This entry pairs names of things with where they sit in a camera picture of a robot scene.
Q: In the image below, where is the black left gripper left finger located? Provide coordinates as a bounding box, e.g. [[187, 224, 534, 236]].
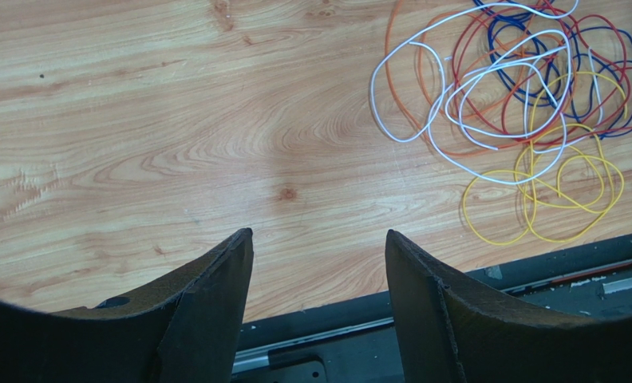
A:
[[0, 228, 254, 382]]

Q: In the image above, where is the dark blue cable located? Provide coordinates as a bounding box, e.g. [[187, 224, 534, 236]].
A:
[[472, 0, 632, 140]]

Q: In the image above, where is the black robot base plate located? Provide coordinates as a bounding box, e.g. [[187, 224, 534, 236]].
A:
[[231, 228, 632, 383]]

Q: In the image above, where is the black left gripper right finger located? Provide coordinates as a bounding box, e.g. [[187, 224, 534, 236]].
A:
[[385, 230, 632, 382]]

